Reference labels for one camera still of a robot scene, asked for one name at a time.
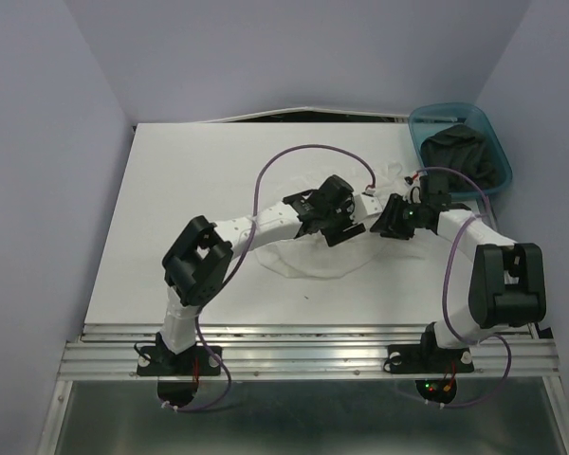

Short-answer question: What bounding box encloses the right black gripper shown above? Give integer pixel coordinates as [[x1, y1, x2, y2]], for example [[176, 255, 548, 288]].
[[368, 191, 428, 239]]

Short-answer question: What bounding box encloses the white pleated skirt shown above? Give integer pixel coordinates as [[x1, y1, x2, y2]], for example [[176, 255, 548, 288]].
[[254, 165, 429, 280]]

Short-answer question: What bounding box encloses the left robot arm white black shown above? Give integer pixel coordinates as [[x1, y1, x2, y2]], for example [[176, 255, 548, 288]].
[[158, 175, 381, 373]]

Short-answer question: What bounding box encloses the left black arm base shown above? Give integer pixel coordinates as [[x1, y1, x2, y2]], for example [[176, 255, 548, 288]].
[[133, 334, 231, 411]]

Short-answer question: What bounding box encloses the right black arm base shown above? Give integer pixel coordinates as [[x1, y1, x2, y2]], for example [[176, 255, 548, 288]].
[[381, 326, 475, 404]]

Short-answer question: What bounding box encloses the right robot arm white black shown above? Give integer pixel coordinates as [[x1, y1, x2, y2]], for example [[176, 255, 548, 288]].
[[370, 167, 546, 370]]

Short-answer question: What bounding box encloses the black folded skirt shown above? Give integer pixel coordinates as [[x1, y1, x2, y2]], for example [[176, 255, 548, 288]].
[[420, 124, 500, 191]]

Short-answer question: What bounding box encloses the teal plastic basket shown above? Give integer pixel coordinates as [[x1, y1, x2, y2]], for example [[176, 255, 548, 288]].
[[408, 102, 512, 200]]

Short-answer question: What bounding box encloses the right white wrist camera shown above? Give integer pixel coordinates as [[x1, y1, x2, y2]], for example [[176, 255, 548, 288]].
[[403, 171, 429, 204]]

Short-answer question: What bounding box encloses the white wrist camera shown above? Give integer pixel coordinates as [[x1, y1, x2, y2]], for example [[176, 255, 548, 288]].
[[351, 193, 385, 224], [403, 171, 429, 204]]

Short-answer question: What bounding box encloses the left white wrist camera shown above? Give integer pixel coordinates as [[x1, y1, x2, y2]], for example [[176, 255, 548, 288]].
[[351, 193, 385, 224]]

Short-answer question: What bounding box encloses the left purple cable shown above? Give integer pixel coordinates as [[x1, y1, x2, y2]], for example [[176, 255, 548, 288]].
[[189, 143, 378, 412]]

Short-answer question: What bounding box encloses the purple cable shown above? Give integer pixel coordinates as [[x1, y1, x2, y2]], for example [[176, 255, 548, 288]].
[[189, 143, 378, 412], [405, 166, 513, 410]]

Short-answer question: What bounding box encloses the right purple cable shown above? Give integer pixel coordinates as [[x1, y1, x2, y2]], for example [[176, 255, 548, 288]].
[[405, 166, 513, 410]]

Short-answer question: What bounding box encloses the aluminium rail frame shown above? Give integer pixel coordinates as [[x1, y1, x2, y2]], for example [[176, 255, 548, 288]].
[[37, 111, 569, 455]]

